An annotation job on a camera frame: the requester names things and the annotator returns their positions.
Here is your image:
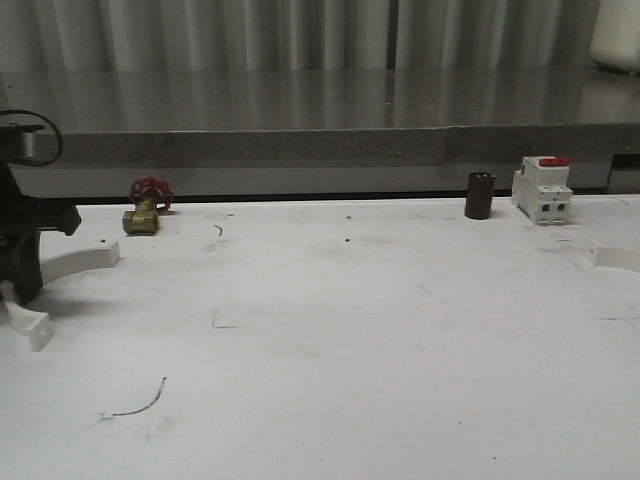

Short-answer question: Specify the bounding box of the dark brown cylindrical coupling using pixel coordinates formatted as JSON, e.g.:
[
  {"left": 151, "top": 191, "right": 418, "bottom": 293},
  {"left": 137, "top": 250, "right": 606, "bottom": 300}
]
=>
[{"left": 464, "top": 172, "right": 496, "bottom": 220}]

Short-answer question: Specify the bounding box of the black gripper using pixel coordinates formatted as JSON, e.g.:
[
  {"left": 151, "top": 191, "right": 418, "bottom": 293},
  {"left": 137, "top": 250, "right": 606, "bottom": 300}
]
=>
[{"left": 1, "top": 119, "right": 81, "bottom": 303}]

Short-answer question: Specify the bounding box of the white half-ring pipe clamp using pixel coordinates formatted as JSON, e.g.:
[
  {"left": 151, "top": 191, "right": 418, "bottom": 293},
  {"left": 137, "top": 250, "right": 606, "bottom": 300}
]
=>
[{"left": 1, "top": 242, "right": 120, "bottom": 352}]

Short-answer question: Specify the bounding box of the brass valve red handwheel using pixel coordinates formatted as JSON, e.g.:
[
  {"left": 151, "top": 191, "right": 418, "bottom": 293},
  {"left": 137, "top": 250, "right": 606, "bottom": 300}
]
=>
[{"left": 122, "top": 177, "right": 174, "bottom": 235}]

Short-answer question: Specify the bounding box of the white circuit breaker red switch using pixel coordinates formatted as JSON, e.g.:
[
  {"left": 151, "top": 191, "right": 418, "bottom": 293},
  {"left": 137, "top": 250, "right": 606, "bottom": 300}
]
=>
[{"left": 511, "top": 155, "right": 573, "bottom": 225}]

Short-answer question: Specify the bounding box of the grey stone counter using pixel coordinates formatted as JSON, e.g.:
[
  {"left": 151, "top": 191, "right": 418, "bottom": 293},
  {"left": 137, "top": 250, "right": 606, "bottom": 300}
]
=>
[{"left": 1, "top": 67, "right": 639, "bottom": 199}]

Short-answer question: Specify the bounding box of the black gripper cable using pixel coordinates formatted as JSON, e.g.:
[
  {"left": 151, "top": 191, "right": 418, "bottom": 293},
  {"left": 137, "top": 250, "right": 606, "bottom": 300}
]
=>
[{"left": 0, "top": 109, "right": 65, "bottom": 168}]

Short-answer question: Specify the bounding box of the white container on counter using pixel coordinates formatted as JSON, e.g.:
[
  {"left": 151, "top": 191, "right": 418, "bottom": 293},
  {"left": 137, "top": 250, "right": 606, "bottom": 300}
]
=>
[{"left": 590, "top": 0, "right": 639, "bottom": 74}]

